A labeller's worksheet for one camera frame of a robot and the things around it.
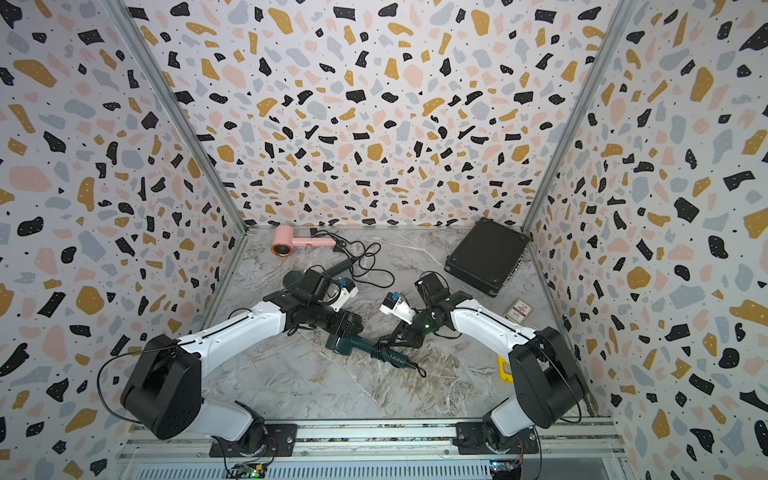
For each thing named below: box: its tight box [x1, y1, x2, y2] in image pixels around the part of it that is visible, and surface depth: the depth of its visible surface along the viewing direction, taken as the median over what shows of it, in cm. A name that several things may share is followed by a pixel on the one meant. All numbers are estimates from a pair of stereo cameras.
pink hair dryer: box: [271, 224, 337, 258], surface depth 115 cm
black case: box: [444, 217, 530, 297], surface depth 109 cm
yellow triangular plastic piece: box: [498, 355, 513, 384], surface depth 86 cm
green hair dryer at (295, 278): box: [283, 257, 359, 288], surface depth 102 cm
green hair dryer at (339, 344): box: [325, 333, 415, 367], surface depth 81 cm
